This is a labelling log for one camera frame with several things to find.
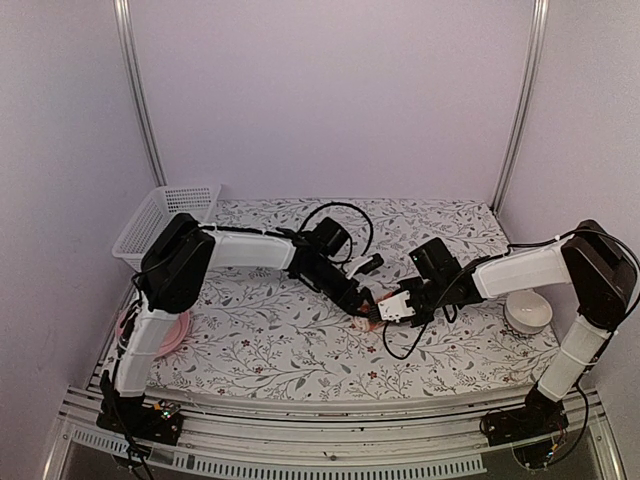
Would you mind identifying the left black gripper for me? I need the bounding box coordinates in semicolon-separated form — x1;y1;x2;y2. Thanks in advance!
304;258;376;320

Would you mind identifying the orange rabbit pattern towel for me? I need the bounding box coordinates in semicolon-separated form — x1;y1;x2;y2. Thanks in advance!
351;302;384;332

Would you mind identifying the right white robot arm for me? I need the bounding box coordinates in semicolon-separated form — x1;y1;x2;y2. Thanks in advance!
379;220;639;436

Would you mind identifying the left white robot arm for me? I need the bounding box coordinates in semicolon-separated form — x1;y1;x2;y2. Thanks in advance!
100;213;384;434

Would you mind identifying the white ceramic bowl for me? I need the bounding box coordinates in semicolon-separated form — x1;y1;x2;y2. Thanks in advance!
504;290;553;335

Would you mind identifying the pink saucer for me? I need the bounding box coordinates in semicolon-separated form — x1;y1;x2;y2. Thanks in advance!
116;312;191;359

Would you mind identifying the white plastic mesh basket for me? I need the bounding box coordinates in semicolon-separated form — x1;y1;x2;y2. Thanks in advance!
111;184;222;271

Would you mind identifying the right black camera cable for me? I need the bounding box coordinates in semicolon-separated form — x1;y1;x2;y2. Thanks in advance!
382;269;476;361

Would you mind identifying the black camera cable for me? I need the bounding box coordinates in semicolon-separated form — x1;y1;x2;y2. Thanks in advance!
299;200;375;264
382;269;476;361

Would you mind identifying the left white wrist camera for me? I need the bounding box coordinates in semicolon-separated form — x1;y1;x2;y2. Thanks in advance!
344;253;384;278

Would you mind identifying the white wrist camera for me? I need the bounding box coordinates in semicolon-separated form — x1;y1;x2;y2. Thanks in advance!
369;291;416;323
344;253;384;278

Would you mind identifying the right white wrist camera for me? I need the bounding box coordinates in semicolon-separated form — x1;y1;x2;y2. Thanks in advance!
369;291;416;323

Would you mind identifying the left black camera cable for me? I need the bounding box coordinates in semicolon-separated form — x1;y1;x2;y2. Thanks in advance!
299;200;375;264

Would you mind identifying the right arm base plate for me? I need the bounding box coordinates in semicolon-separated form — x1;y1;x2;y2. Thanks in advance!
479;406;569;446

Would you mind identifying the aluminium front rail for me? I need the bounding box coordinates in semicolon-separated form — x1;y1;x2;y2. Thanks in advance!
43;386;631;479

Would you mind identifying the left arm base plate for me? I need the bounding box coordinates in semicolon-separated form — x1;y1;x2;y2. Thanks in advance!
96;398;184;446

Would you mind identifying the right aluminium frame post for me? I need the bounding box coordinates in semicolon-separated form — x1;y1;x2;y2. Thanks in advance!
490;0;550;217

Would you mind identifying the aluminium frame post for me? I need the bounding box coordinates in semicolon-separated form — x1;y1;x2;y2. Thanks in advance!
490;0;550;217
113;0;167;187

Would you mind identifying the left aluminium frame post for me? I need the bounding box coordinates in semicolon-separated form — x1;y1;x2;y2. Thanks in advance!
113;0;167;187

